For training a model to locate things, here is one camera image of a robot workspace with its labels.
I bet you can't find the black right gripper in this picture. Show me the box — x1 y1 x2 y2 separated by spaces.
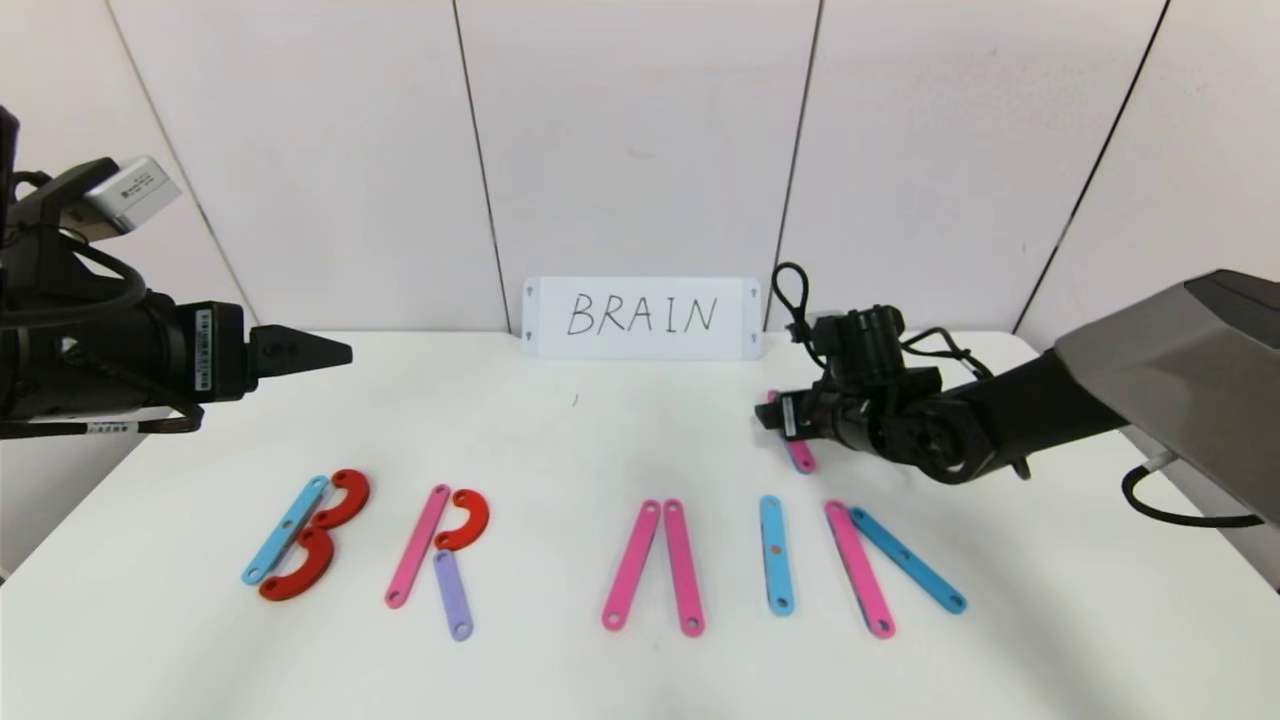
754 390 872 451

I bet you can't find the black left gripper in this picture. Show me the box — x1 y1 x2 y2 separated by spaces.
55 301 354 414

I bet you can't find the pink bar with holes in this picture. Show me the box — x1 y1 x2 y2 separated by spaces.
766 390 817 475
823 500 897 640
661 498 706 638
384 484 452 610
600 499 663 633

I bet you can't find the short blue bar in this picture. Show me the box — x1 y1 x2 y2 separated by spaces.
848 507 969 615

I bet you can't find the small red arc piece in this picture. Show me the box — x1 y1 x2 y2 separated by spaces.
435 488 491 553

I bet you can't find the short purple bar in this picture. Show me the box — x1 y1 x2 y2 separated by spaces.
433 549 475 642

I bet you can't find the white sign reading BRAIN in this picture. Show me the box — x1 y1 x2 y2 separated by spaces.
520 277 763 361

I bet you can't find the large red arc piece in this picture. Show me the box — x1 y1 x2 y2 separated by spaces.
312 469 372 531
258 527 337 602

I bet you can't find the blue bar with orange hole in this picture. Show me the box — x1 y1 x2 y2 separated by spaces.
757 494 796 617

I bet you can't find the long light blue flat bar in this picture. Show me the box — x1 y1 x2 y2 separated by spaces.
241 475 332 587

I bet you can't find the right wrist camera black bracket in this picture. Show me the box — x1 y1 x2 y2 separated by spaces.
798 312 851 369

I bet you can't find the looped black right arm cable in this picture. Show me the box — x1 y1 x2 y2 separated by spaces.
771 262 996 381

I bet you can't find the left wrist camera silver box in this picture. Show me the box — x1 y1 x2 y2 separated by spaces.
82 155 184 237

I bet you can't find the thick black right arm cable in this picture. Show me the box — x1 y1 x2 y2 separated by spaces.
1121 462 1267 529

